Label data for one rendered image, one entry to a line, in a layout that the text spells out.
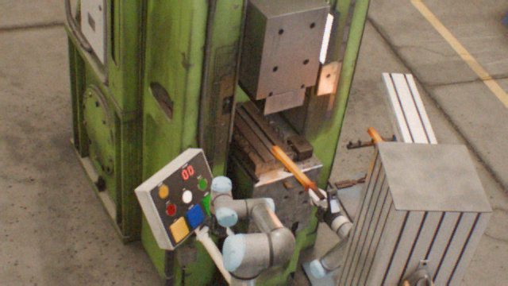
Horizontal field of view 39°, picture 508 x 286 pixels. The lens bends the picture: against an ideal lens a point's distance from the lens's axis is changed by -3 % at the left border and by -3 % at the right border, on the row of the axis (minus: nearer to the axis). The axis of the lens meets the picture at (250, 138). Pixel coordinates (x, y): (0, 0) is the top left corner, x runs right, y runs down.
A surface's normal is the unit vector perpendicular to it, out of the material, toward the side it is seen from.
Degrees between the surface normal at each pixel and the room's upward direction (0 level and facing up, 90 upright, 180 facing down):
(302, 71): 90
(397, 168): 0
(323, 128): 90
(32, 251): 0
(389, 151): 0
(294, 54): 90
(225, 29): 90
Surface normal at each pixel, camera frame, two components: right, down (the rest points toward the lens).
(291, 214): 0.48, 0.60
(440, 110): 0.11, -0.76
